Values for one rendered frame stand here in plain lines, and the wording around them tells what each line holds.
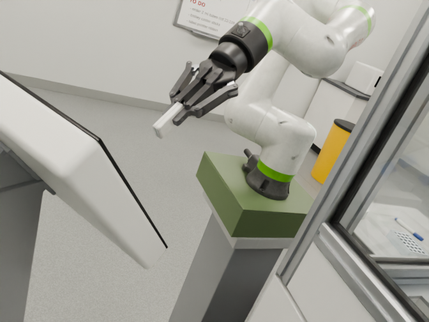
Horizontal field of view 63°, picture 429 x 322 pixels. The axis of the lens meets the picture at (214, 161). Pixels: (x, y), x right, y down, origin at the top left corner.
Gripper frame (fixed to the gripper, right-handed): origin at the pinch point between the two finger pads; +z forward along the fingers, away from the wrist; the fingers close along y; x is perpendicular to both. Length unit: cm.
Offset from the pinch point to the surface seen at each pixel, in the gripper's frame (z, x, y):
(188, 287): 13, 90, -1
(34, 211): 26.6, -1.9, -4.2
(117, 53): -127, 184, -231
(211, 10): -223, 174, -182
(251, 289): 1, 80, 20
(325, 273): 5.8, 6.3, 36.2
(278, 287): 9.4, 16.8, 31.0
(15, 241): 31.6, 0.3, -4.2
